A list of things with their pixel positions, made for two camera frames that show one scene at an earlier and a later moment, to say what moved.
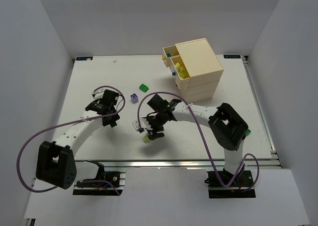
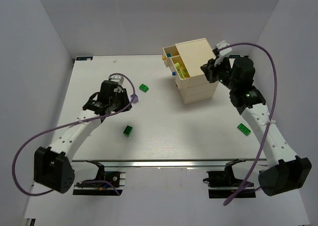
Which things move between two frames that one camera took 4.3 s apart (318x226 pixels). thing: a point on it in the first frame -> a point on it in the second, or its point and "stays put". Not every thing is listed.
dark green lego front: x=113 y=124 -> x=127 y=130
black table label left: x=84 y=58 stays put
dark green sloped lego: x=143 y=88 stays put
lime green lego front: x=146 y=138 -> x=186 y=74
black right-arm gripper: x=154 y=130 -> x=211 y=70
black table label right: x=233 y=56 stays put
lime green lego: x=178 y=66 stays put
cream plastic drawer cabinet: x=195 y=68 stays put
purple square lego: x=134 y=98 stays put
